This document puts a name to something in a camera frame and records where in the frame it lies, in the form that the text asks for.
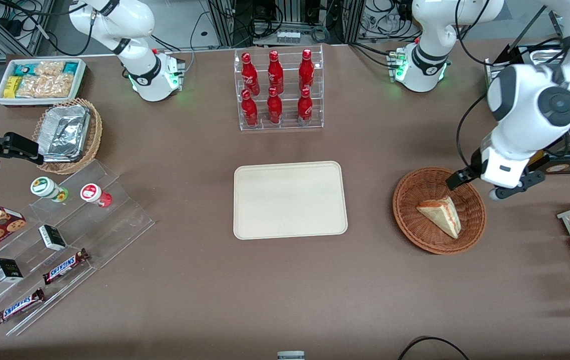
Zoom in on triangular wrapped sandwich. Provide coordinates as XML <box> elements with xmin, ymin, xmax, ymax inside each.
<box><xmin>416</xmin><ymin>195</ymin><xmax>462</xmax><ymax>240</ymax></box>

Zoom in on brown wicker basket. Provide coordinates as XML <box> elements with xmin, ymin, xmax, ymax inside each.
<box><xmin>392</xmin><ymin>166</ymin><xmax>487</xmax><ymax>255</ymax></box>

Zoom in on light wicker basket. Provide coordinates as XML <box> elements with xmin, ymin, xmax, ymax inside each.
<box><xmin>33</xmin><ymin>98</ymin><xmax>103</xmax><ymax>175</ymax></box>

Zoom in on beige rectangular tray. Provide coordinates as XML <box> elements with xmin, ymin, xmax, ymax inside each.
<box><xmin>233</xmin><ymin>160</ymin><xmax>349</xmax><ymax>241</ymax></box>

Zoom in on stack of foil containers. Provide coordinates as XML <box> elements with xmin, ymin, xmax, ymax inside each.
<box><xmin>38</xmin><ymin>104</ymin><xmax>91</xmax><ymax>163</ymax></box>

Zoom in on green lid yogurt cup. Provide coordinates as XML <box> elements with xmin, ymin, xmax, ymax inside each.
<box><xmin>30</xmin><ymin>176</ymin><xmax>69</xmax><ymax>203</ymax></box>

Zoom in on white plastic snack bin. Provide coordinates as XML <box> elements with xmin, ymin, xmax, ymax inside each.
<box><xmin>0</xmin><ymin>58</ymin><xmax>87</xmax><ymax>108</ymax></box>

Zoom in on yellow snack packet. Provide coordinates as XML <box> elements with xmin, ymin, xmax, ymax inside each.
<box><xmin>4</xmin><ymin>76</ymin><xmax>23</xmax><ymax>99</ymax></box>

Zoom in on clear cracker bag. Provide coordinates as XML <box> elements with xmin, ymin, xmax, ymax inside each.
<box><xmin>16</xmin><ymin>74</ymin><xmax>75</xmax><ymax>99</ymax></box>
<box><xmin>35</xmin><ymin>60</ymin><xmax>66</xmax><ymax>79</ymax></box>

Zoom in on red lid yogurt cup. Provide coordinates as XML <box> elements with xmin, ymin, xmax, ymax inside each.
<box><xmin>80</xmin><ymin>183</ymin><xmax>113</xmax><ymax>208</ymax></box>

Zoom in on small black box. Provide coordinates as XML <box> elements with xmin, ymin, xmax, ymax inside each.
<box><xmin>39</xmin><ymin>224</ymin><xmax>67</xmax><ymax>252</ymax></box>
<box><xmin>0</xmin><ymin>257</ymin><xmax>24</xmax><ymax>284</ymax></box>

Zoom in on clear acrylic stepped display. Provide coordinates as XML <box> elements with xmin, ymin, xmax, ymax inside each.
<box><xmin>0</xmin><ymin>159</ymin><xmax>156</xmax><ymax>337</ymax></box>

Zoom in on Snickers chocolate bar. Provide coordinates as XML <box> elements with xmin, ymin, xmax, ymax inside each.
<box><xmin>43</xmin><ymin>248</ymin><xmax>90</xmax><ymax>285</ymax></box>
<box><xmin>0</xmin><ymin>288</ymin><xmax>46</xmax><ymax>327</ymax></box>

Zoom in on red cola bottle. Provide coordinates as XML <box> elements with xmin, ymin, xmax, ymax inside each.
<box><xmin>266</xmin><ymin>87</ymin><xmax>284</xmax><ymax>125</ymax></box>
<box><xmin>241</xmin><ymin>52</ymin><xmax>261</xmax><ymax>96</ymax></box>
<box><xmin>241</xmin><ymin>89</ymin><xmax>259</xmax><ymax>128</ymax></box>
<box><xmin>297</xmin><ymin>87</ymin><xmax>314</xmax><ymax>126</ymax></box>
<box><xmin>298</xmin><ymin>48</ymin><xmax>316</xmax><ymax>92</ymax></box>
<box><xmin>267</xmin><ymin>50</ymin><xmax>285</xmax><ymax>95</ymax></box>

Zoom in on clear acrylic bottle rack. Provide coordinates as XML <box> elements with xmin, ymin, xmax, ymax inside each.
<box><xmin>234</xmin><ymin>44</ymin><xmax>325</xmax><ymax>133</ymax></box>

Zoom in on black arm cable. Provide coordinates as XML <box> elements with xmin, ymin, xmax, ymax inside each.
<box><xmin>456</xmin><ymin>92</ymin><xmax>488</xmax><ymax>173</ymax></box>

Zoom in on black cable loop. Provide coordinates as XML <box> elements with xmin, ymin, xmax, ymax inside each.
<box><xmin>397</xmin><ymin>336</ymin><xmax>471</xmax><ymax>360</ymax></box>

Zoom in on aluminium frame post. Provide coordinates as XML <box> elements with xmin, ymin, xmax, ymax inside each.
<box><xmin>342</xmin><ymin>0</ymin><xmax>366</xmax><ymax>45</ymax></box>
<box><xmin>209</xmin><ymin>0</ymin><xmax>253</xmax><ymax>49</ymax></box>

